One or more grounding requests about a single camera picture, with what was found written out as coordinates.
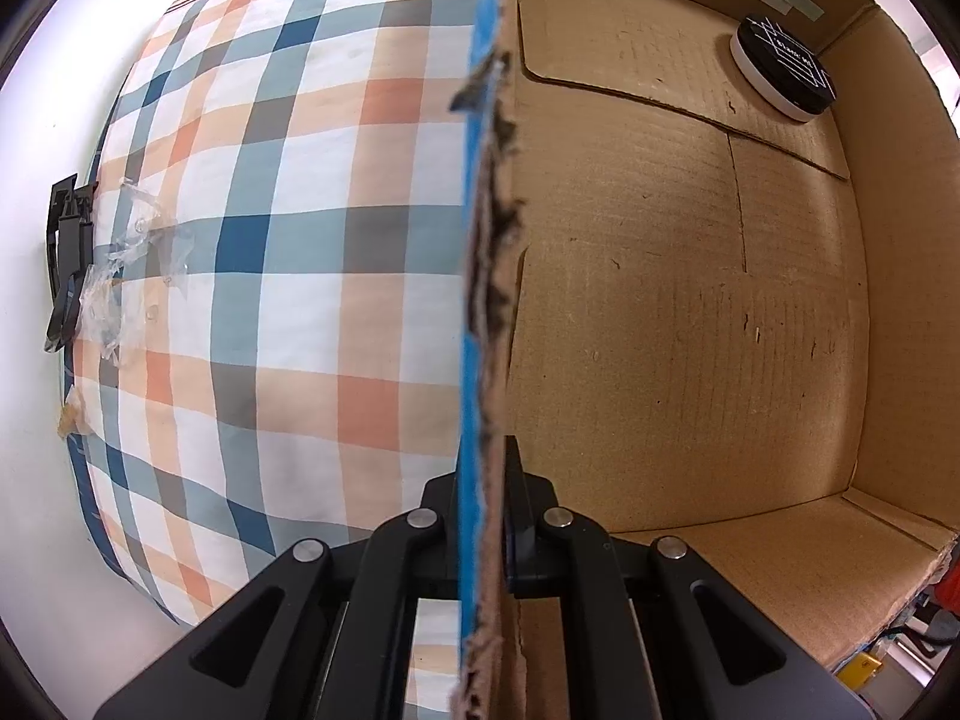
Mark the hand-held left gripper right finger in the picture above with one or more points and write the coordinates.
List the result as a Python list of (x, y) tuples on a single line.
[(520, 540)]

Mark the black plastic bracket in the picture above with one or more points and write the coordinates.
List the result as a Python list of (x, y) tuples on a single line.
[(67, 240)]

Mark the brown cardboard box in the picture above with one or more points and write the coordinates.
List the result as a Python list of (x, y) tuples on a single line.
[(675, 277)]

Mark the black round tin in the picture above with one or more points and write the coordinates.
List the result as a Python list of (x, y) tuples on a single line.
[(784, 64)]

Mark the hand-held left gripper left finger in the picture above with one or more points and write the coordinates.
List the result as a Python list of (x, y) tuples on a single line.
[(437, 514)]

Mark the small yellow object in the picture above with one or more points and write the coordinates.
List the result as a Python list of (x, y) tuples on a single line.
[(861, 669)]

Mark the checked blanket with blue underside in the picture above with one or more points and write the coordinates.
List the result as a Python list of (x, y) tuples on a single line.
[(300, 240)]

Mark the clear plastic bag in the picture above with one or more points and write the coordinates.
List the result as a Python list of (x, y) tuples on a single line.
[(127, 270)]

